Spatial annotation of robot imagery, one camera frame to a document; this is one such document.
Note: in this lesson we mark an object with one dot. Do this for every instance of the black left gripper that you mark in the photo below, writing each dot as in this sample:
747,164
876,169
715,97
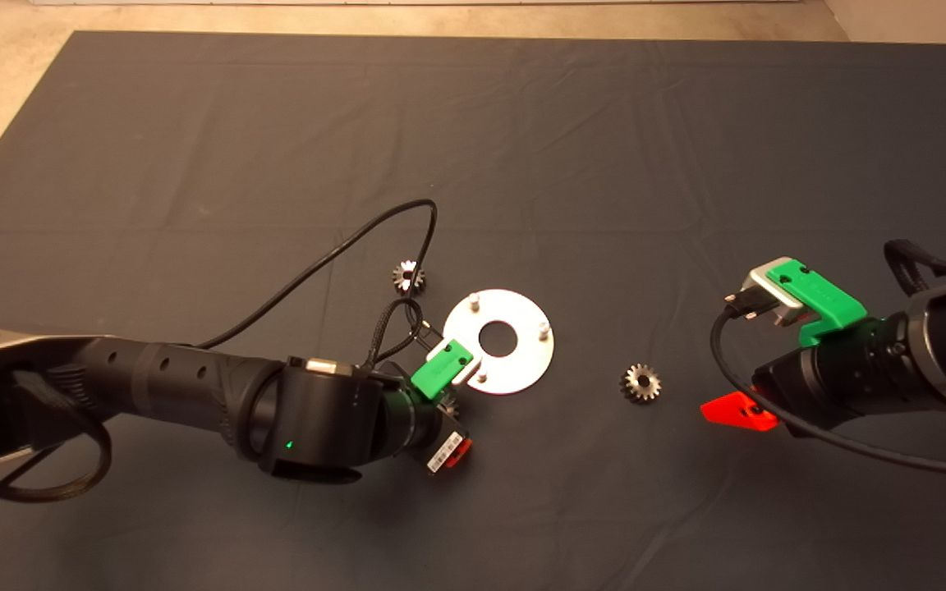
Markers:
420,423

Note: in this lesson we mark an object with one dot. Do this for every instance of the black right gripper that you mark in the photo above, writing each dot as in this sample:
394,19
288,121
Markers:
842,377

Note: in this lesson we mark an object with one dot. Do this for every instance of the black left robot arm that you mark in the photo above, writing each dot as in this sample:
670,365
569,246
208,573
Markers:
177,377

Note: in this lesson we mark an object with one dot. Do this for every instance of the round metal carrier plate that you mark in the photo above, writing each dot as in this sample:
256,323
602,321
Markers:
522,361

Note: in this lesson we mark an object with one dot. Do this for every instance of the dark grey table cloth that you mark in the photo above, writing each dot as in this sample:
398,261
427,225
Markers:
604,164

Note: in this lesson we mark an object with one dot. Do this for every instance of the silver left camera box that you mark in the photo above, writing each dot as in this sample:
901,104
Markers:
470,374

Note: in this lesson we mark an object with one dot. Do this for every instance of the silver camera box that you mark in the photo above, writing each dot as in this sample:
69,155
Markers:
470,374
789,312

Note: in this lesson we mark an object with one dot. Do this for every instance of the green left camera mount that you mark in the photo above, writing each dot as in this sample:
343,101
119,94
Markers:
440,365

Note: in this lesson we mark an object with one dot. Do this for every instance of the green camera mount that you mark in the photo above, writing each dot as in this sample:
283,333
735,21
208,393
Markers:
818,291
440,365

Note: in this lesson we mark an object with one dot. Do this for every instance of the silver right camera box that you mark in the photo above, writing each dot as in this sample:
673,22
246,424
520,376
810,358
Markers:
789,312

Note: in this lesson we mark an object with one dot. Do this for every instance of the green right camera mount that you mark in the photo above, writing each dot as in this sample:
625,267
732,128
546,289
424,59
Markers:
818,291

